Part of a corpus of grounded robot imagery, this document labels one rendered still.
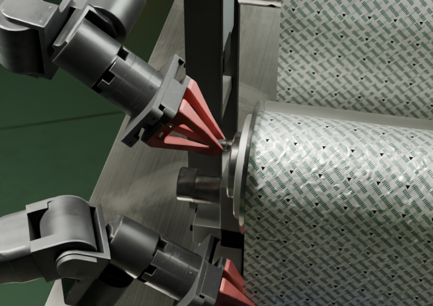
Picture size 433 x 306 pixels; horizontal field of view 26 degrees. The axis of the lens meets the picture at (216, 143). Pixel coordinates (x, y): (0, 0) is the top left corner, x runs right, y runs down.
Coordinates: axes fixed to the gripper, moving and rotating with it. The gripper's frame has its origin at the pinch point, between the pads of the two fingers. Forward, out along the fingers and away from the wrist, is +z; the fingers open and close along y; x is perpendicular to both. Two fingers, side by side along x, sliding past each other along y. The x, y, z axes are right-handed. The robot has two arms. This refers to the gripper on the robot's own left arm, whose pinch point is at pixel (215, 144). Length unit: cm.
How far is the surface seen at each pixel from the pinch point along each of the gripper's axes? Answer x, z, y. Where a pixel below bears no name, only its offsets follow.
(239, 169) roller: 3.5, 2.0, 5.3
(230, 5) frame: -8.0, -1.2, -37.5
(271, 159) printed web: 6.5, 3.7, 4.6
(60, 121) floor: -150, 7, -146
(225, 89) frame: -20.1, 7.0, -36.8
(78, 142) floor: -145, 15, -137
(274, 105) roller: -0.1, 5.8, -12.8
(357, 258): 4.3, 17.8, 6.8
